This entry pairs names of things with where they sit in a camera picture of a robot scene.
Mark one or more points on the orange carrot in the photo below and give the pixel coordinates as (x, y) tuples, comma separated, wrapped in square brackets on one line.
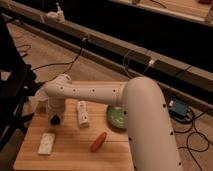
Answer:
[(98, 142)]

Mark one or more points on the black eraser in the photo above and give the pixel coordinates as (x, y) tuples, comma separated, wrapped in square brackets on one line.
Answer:
[(55, 120)]

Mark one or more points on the grey metal rail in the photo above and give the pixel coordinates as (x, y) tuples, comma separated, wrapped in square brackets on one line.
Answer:
[(172, 49)]

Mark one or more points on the black tripod stand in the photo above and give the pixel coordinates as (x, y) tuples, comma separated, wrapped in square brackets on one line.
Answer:
[(17, 83)]

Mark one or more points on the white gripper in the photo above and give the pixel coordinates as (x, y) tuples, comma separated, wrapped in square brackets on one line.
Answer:
[(55, 107)]

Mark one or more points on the white cup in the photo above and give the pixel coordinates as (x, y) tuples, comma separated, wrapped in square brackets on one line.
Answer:
[(41, 97)]

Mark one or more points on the green bowl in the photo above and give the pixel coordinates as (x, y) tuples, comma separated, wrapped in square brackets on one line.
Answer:
[(115, 117)]

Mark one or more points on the white sponge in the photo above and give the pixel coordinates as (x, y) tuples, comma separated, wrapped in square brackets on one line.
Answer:
[(46, 144)]

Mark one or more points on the white device on rail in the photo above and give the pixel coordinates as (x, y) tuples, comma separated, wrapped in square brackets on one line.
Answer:
[(58, 15)]

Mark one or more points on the blue electronics box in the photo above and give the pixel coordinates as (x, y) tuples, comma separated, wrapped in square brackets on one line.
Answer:
[(178, 108)]

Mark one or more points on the white remote controller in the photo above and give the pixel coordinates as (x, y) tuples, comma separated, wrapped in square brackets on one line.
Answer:
[(82, 114)]

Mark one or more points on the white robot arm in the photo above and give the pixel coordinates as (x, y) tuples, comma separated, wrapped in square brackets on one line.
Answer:
[(151, 137)]

